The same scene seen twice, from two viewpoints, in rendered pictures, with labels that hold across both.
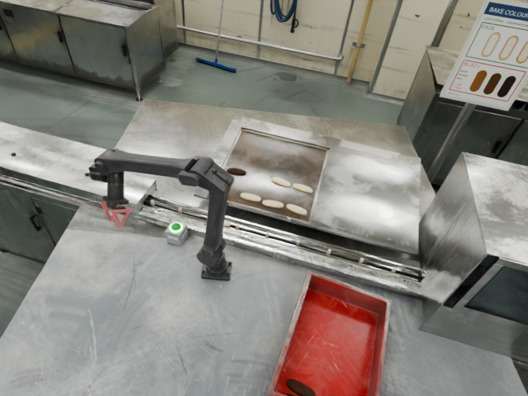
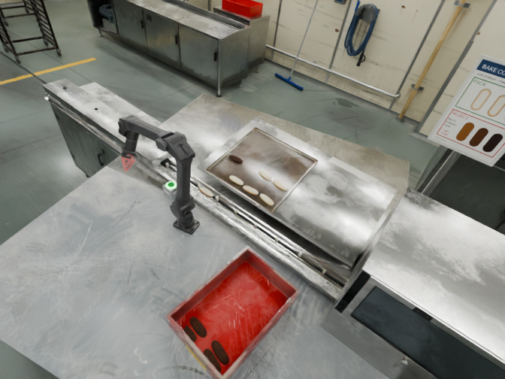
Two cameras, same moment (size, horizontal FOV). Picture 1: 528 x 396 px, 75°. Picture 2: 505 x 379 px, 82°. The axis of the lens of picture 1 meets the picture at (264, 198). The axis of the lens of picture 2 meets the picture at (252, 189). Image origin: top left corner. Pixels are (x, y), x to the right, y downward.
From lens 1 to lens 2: 0.47 m
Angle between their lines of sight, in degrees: 14
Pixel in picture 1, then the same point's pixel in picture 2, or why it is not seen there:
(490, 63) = (479, 116)
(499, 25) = (491, 83)
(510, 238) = (394, 265)
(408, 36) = not seen: hidden behind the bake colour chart
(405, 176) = (373, 200)
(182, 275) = (161, 219)
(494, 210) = (398, 240)
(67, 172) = not seen: hidden behind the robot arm
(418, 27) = not seen: hidden behind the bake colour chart
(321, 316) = (244, 283)
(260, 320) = (198, 269)
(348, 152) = (333, 168)
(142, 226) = (153, 179)
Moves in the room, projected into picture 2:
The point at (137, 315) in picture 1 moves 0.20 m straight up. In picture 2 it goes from (118, 234) to (109, 209)
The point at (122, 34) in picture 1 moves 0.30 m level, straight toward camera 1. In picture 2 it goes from (216, 44) to (213, 53)
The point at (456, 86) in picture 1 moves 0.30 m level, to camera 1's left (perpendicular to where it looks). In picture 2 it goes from (443, 131) to (386, 113)
